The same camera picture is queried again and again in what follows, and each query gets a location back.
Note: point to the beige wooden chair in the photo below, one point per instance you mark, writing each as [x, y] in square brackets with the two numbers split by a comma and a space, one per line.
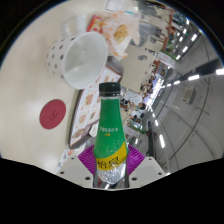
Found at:
[136, 70]

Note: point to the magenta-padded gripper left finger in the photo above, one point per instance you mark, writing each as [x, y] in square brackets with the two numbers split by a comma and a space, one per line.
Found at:
[75, 170]

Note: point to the green-labelled clear drink bottle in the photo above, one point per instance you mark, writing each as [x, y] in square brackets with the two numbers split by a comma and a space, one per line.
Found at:
[110, 133]

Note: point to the ceiling light strips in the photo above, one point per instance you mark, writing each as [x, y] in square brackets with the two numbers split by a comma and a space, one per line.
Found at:
[193, 77]

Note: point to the dark plastic food tray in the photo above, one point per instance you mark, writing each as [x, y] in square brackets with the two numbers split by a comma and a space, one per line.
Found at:
[116, 66]

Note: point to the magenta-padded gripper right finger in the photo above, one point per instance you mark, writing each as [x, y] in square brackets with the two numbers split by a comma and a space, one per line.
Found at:
[148, 170]

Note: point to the colourful sticker sheet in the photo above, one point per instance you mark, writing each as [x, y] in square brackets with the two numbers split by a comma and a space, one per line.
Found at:
[66, 156]

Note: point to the group of beige chairs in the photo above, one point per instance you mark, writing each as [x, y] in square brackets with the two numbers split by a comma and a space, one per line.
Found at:
[159, 15]

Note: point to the crumpled white napkin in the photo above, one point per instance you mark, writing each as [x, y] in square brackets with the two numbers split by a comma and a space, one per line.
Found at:
[93, 132]

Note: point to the white table card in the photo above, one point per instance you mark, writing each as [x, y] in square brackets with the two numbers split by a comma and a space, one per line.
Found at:
[75, 25]

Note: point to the white polka-dot mug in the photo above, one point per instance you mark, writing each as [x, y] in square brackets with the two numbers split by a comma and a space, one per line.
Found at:
[80, 60]

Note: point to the ceiling air conditioner unit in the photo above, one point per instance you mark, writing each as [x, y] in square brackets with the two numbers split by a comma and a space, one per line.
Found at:
[188, 95]

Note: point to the flat round red coaster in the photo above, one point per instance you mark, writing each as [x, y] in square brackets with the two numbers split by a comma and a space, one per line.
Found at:
[52, 114]

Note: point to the person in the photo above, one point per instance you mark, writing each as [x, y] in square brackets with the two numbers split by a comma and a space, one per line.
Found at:
[132, 97]

